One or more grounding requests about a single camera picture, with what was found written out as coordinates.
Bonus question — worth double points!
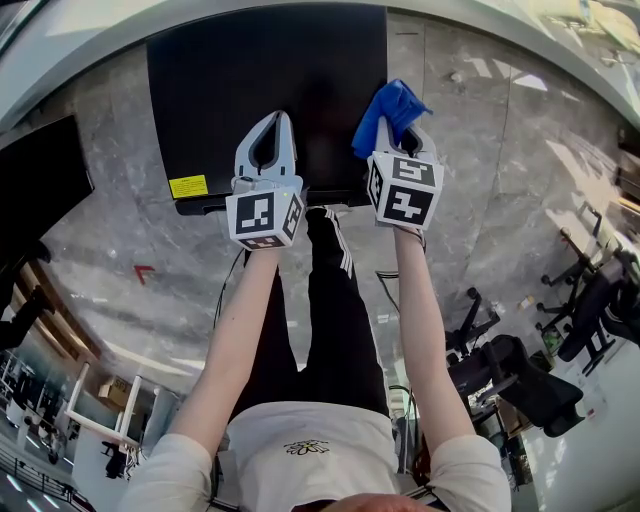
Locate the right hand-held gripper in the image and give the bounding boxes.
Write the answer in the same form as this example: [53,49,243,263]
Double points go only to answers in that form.
[367,117,446,231]

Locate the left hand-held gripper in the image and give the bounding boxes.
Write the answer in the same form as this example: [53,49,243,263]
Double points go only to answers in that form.
[224,110,307,252]

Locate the blue cloth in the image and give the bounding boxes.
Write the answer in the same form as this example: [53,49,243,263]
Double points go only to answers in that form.
[350,78,434,161]

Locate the person's left forearm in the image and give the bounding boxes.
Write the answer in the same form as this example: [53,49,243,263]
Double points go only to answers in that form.
[172,247,281,454]

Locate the person's right forearm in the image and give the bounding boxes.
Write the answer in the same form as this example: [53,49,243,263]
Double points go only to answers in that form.
[392,224,477,451]

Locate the yellow warning sticker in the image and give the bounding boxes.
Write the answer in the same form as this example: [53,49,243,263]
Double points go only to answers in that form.
[168,174,209,201]

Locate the black striped trousers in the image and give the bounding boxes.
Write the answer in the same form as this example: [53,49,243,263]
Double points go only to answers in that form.
[233,205,392,419]

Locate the leaning wooden boards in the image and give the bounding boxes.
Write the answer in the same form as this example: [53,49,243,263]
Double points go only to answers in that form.
[615,124,640,206]

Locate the tall black cabinet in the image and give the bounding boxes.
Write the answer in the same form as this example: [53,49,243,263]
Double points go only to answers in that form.
[0,114,95,266]

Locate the cream cloth bag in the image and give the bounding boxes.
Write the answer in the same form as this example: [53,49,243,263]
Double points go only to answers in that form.
[574,2,640,51]

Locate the wooden steps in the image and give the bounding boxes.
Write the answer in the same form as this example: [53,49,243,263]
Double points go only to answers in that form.
[9,259,104,364]

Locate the cardboard box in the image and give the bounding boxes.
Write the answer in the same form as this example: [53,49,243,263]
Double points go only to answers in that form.
[97,375,135,414]

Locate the white T-shirt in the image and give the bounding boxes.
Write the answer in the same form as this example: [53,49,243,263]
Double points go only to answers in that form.
[117,399,512,512]

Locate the black cable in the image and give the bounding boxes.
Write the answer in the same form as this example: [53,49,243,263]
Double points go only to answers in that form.
[374,269,417,476]
[212,248,247,331]

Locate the white table frame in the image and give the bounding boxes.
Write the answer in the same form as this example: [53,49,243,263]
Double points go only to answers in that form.
[63,360,145,451]

